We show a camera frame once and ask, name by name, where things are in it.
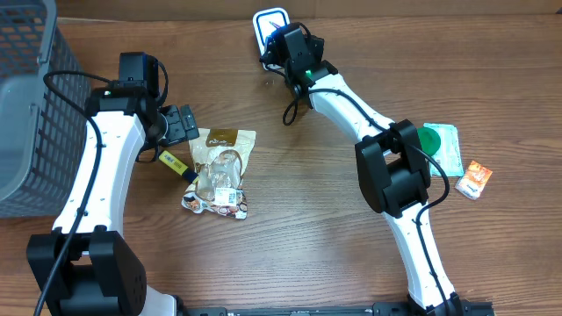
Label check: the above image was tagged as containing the green lid jar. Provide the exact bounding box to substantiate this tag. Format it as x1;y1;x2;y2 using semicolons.
417;127;441;156

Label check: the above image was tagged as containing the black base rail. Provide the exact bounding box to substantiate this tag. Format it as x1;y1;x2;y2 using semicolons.
179;300;496;316

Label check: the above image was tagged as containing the orange tissue pack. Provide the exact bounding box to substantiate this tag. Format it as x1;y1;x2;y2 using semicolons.
455;161;493;200

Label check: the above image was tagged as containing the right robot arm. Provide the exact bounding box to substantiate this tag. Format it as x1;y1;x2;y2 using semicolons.
260;23;463;315

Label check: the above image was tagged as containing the brown snack bag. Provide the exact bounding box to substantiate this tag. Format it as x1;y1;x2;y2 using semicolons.
181;128;256;220

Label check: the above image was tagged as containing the yellow highlighter marker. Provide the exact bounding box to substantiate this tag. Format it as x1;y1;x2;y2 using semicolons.
158;150;198;183

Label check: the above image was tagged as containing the white barcode scanner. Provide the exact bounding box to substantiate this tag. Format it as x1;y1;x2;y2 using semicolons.
253;7;290;74

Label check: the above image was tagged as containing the teal wet wipes pack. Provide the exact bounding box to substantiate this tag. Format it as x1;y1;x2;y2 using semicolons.
423;123;464;177

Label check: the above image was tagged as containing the grey plastic mesh basket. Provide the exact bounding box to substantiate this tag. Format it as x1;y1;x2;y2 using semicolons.
1;0;86;218

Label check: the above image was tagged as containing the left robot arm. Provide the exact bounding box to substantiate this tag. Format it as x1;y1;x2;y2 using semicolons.
26;52;189;315

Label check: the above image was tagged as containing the red chocolate bar wrapper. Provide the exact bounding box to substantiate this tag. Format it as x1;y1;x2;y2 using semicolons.
269;20;286;30

